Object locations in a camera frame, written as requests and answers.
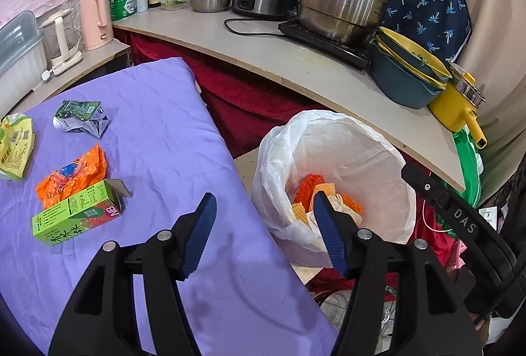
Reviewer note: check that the beige curtain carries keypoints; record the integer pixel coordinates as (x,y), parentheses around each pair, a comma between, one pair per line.
(493,31)

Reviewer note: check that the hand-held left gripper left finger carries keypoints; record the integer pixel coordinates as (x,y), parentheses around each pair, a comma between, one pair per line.
(197,241)

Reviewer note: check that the black induction cooktop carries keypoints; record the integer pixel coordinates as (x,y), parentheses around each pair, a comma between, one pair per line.
(312,39)

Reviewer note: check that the yellow saucepan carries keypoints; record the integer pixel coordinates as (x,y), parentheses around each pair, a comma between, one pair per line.
(448,105)

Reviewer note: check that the red cloth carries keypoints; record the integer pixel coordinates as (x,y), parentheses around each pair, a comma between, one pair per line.
(246,105)

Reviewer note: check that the orange snack wrapper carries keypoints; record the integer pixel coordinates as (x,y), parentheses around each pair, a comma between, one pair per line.
(88,164)

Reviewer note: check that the crushed green carton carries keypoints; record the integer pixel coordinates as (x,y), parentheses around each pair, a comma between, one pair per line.
(78,111)

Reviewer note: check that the green drink box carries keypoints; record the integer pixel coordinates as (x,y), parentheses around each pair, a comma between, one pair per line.
(82,212)

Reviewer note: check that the white dish box with lid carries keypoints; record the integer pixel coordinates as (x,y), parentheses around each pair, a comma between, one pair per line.
(20,55)

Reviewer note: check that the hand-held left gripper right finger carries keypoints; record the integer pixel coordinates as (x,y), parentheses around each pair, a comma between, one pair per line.
(328,232)

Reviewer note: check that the blue and yellow bowl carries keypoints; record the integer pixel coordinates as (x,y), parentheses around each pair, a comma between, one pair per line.
(411,70)
(415,51)
(398,88)

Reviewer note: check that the white bin with plastic liner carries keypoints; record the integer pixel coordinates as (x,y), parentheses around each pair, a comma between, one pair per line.
(349,150)

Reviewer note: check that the orange crinkled bag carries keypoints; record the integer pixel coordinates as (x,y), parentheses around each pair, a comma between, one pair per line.
(306,187)

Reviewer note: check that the yellow green snack bag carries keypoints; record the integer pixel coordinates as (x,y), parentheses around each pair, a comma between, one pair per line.
(16,150)

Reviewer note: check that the purple cloth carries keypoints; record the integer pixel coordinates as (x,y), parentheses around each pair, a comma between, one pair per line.
(164,158)

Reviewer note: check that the pink electric kettle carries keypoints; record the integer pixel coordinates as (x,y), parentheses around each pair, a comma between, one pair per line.
(94,23)

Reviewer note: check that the clear lidded food container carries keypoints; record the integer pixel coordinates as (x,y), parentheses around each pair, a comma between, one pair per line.
(176,2)

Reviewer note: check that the orange waffle sponge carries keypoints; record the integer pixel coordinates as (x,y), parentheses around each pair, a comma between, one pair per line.
(300,214)

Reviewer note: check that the clear plastic bottle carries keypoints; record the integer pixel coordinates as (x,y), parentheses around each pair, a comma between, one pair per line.
(341,310)

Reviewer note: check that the green plastic bag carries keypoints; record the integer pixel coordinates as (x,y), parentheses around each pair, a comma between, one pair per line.
(466,158)

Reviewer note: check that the steel steamer insert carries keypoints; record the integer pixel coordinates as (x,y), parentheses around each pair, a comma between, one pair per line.
(468,88)

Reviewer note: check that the white power plug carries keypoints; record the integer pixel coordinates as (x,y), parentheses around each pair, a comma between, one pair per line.
(48,74)

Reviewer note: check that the green tin can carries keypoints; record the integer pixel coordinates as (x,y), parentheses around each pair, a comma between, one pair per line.
(121,2)

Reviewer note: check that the pink plastic basket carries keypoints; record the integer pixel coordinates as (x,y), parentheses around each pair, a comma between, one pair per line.
(456,253)

